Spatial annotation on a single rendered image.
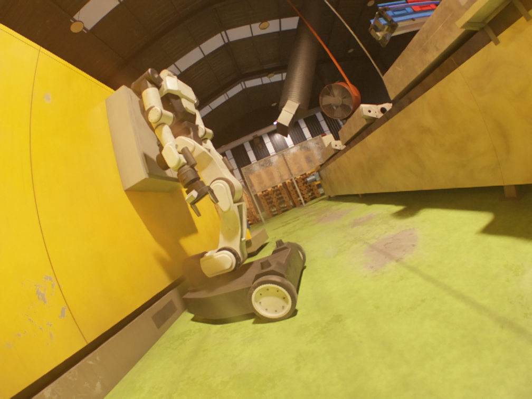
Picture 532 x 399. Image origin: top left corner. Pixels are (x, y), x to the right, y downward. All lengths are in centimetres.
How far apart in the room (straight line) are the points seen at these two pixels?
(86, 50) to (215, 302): 1055
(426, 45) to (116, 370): 218
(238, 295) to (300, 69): 834
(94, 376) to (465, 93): 205
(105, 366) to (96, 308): 26
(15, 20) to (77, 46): 316
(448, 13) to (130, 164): 197
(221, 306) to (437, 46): 169
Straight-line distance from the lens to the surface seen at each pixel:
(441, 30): 133
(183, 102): 131
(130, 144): 158
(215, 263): 116
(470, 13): 100
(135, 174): 151
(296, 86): 842
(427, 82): 147
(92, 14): 1009
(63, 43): 1048
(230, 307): 107
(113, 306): 120
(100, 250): 124
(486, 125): 127
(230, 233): 112
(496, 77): 118
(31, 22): 999
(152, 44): 1096
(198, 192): 95
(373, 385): 58
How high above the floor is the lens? 46
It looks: 1 degrees up
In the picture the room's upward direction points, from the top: 23 degrees counter-clockwise
